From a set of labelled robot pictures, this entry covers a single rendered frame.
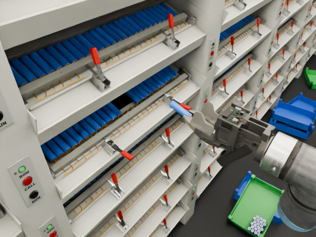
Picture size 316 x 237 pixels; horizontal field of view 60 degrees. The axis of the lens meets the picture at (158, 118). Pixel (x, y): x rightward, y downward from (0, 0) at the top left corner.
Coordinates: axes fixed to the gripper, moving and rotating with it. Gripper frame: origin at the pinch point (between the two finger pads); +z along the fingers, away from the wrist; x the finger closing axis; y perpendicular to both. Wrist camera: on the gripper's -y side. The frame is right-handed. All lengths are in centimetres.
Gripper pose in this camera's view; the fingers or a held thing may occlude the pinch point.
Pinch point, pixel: (190, 117)
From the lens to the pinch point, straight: 71.2
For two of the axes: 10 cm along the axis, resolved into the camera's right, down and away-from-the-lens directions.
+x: -6.3, 4.9, -6.0
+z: -7.8, -4.2, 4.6
